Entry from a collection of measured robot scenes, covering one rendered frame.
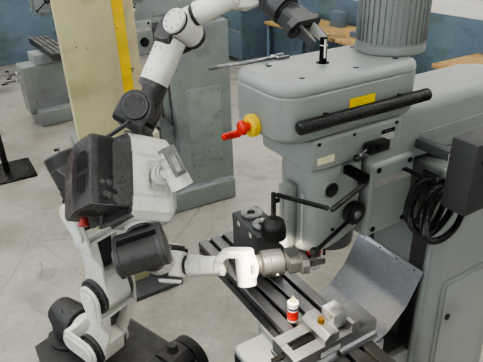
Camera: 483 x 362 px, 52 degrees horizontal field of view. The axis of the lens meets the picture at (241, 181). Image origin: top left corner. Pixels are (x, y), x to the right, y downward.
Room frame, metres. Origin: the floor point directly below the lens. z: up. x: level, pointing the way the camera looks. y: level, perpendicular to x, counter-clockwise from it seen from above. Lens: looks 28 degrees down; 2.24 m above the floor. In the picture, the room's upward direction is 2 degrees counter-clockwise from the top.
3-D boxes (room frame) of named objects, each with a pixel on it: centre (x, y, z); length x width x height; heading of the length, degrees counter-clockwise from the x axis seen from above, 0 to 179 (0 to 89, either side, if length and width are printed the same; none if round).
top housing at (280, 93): (1.35, -0.24, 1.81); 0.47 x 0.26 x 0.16; 120
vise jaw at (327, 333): (1.21, -0.24, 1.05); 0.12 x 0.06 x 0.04; 31
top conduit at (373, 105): (1.23, -0.33, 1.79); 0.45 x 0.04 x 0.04; 120
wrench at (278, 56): (1.36, -0.03, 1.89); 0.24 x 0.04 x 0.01; 118
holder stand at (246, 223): (1.72, -0.06, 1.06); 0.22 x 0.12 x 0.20; 27
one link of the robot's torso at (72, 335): (1.59, 0.64, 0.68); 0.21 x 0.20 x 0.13; 52
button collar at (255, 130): (1.22, -0.03, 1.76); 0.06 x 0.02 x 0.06; 30
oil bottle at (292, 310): (1.34, -0.17, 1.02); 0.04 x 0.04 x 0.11
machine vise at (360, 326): (1.23, -0.26, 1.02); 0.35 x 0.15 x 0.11; 121
